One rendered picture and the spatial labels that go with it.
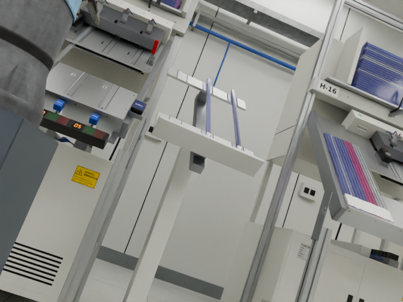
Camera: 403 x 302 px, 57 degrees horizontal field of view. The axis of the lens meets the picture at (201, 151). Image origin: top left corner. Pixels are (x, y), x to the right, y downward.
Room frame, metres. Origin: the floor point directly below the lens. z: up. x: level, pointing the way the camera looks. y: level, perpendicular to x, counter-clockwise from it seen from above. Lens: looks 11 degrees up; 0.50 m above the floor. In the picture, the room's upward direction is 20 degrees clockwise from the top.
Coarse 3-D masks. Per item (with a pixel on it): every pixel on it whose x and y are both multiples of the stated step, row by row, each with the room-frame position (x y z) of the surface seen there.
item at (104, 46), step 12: (84, 24) 1.46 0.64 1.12; (72, 36) 1.37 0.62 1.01; (96, 36) 1.43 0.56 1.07; (108, 36) 1.46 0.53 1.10; (84, 48) 1.42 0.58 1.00; (96, 48) 1.37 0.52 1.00; (108, 48) 1.40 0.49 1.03; (120, 48) 1.43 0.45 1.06; (132, 48) 1.46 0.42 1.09; (108, 60) 1.43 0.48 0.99; (120, 60) 1.38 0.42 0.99; (132, 60) 1.40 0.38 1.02; (144, 60) 1.43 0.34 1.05; (156, 60) 1.47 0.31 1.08
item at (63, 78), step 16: (64, 64) 1.24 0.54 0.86; (48, 80) 1.15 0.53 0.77; (64, 80) 1.18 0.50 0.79; (80, 80) 1.21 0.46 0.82; (96, 80) 1.24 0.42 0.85; (80, 96) 1.16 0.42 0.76; (96, 96) 1.18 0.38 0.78; (112, 96) 1.21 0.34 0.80; (128, 96) 1.24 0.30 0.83; (112, 112) 1.16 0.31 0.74
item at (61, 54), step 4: (88, 28) 1.42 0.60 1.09; (92, 28) 1.45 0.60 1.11; (84, 32) 1.39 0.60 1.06; (88, 32) 1.42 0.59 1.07; (80, 36) 1.37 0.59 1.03; (84, 36) 1.39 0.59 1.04; (76, 40) 1.34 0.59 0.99; (72, 44) 1.31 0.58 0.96; (68, 48) 1.29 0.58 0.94; (60, 52) 1.25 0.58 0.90; (64, 52) 1.26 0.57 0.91; (60, 56) 1.24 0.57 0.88; (56, 60) 1.22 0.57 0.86
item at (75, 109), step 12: (48, 96) 1.11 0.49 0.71; (60, 96) 1.10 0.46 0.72; (48, 108) 1.14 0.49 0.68; (72, 108) 1.12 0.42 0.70; (84, 108) 1.12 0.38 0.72; (96, 108) 1.11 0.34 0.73; (84, 120) 1.15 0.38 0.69; (108, 120) 1.13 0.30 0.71; (120, 120) 1.13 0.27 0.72; (108, 132) 1.17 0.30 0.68
